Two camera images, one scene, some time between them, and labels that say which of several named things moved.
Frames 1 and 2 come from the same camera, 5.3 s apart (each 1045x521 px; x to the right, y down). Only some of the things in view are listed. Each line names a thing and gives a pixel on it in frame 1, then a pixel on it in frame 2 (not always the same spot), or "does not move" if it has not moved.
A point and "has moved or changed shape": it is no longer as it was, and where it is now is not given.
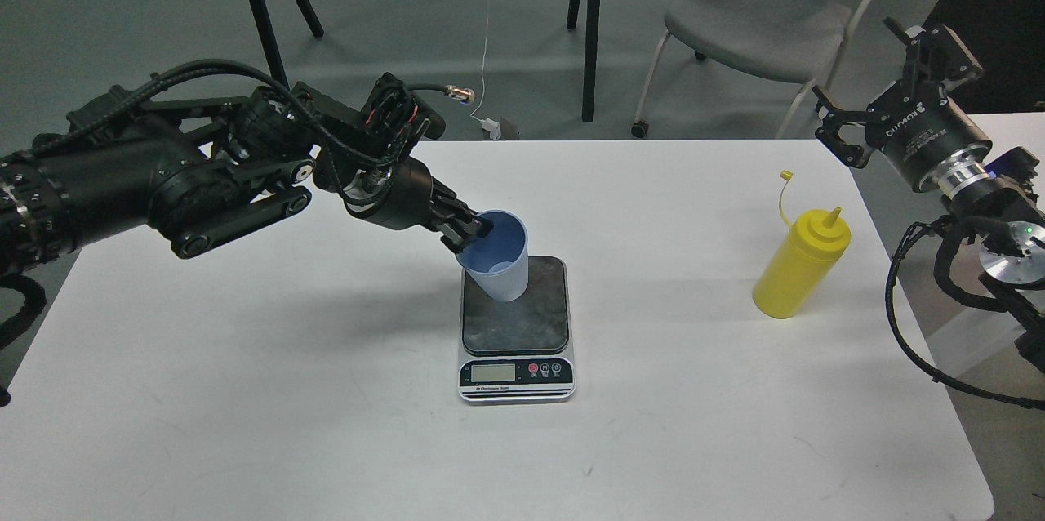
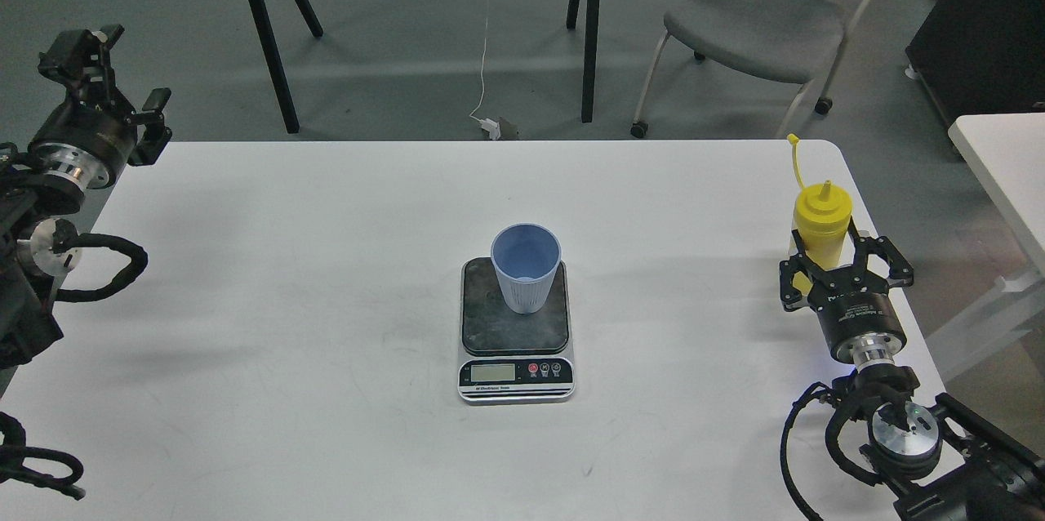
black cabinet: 996,8 does not move
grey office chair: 790,6 does not move
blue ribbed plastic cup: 497,264 → 526,256
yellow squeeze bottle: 798,273 has moved or changed shape
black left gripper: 400,194 → 89,136
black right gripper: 916,126 → 852,305
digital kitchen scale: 518,352 does not move
